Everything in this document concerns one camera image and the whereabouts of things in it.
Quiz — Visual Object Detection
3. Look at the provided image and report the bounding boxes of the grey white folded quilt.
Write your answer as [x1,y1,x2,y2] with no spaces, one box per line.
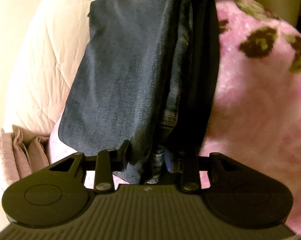
[0,0,94,197]

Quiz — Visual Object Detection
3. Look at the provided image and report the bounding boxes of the pink rose patterned blanket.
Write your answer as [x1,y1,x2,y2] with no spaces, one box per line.
[201,0,301,235]

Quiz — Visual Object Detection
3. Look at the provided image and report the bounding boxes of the blue denim jeans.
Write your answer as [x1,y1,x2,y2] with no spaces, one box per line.
[58,0,220,184]

